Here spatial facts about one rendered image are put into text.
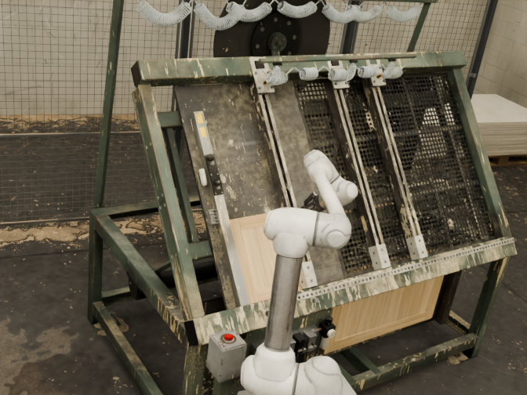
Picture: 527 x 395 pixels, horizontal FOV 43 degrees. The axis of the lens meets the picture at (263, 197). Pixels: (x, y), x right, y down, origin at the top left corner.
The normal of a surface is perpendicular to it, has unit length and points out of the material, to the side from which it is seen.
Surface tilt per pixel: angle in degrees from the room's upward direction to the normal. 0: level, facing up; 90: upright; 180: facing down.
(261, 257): 51
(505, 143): 90
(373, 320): 90
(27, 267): 0
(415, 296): 90
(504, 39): 90
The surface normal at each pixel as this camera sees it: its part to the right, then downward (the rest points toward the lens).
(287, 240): -0.17, 0.23
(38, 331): 0.13, -0.90
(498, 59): -0.92, 0.06
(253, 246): 0.49, -0.24
